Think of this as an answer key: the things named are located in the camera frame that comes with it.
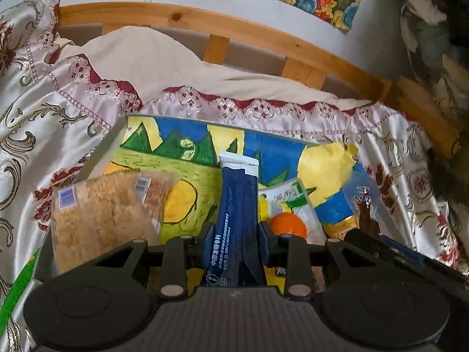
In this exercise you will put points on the green and white packet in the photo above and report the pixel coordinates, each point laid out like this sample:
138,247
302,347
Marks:
293,198

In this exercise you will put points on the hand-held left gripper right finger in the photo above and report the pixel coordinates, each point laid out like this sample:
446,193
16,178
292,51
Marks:
265,242

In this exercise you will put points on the floral satin blanket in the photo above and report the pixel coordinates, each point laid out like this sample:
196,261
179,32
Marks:
47,135

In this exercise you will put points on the beige pillow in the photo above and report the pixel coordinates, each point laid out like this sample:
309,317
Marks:
154,58

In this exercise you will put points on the clear packet with brown figure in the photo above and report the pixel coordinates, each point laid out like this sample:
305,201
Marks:
340,227

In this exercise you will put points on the yellow snack packet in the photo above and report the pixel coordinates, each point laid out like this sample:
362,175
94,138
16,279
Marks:
273,278

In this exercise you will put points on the green paper strip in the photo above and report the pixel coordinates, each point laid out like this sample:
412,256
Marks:
20,286

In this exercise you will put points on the small orange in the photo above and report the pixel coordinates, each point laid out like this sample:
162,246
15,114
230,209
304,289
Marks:
289,226

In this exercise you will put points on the tan rice cracker packet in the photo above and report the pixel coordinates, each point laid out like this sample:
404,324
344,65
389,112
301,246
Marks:
102,220

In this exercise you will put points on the dark blue sachet pack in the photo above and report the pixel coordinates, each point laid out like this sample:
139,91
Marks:
234,209

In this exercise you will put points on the wooden bed headboard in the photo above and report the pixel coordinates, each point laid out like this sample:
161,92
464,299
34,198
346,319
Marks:
256,44

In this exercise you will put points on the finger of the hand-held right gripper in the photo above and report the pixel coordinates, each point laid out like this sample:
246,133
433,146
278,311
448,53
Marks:
399,247

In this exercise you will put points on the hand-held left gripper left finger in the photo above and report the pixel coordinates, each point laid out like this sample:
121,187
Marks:
209,242

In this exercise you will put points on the dark hanging cloth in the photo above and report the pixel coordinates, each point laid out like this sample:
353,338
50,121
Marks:
436,44

